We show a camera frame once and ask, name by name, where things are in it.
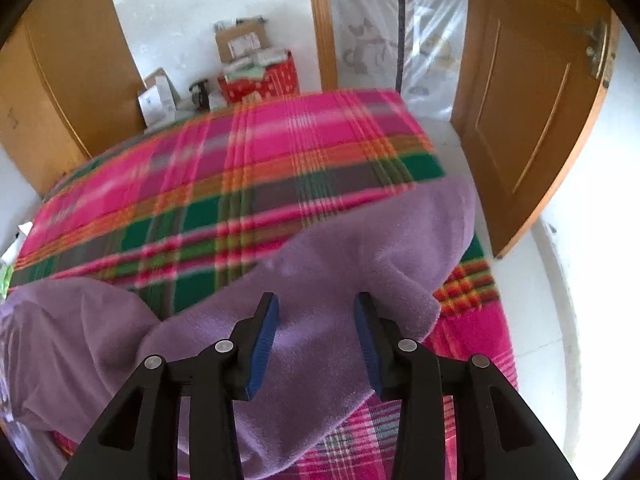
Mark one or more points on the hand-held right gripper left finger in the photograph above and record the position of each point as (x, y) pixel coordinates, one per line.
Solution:
(263, 345)

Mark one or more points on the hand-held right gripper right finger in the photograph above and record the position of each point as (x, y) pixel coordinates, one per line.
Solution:
(366, 345)

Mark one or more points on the purple knit sweater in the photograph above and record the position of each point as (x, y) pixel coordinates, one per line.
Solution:
(320, 270)

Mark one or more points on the pink green plaid blanket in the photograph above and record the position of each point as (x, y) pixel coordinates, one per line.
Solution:
(250, 170)

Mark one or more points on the small black bottle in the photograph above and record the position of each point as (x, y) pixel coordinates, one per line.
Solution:
(200, 94)

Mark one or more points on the red patterned box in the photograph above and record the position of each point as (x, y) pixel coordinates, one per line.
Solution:
(270, 82)

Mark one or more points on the white cardboard box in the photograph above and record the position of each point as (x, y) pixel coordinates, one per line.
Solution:
(160, 100)

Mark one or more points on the cluttered side table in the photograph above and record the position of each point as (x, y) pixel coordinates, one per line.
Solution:
(10, 260)

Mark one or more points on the wooden door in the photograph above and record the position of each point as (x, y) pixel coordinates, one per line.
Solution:
(525, 110)

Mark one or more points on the brown cardboard box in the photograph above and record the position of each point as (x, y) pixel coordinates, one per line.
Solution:
(242, 40)

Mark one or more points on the clear plastic door curtain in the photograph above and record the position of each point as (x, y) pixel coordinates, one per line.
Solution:
(430, 35)

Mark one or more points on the black curtain pole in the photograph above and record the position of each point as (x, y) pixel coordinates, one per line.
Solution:
(400, 25)

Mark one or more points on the wooden wardrobe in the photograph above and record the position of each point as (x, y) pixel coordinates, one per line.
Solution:
(65, 85)

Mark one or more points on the wooden door frame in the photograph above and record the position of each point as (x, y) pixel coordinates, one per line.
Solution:
(322, 25)

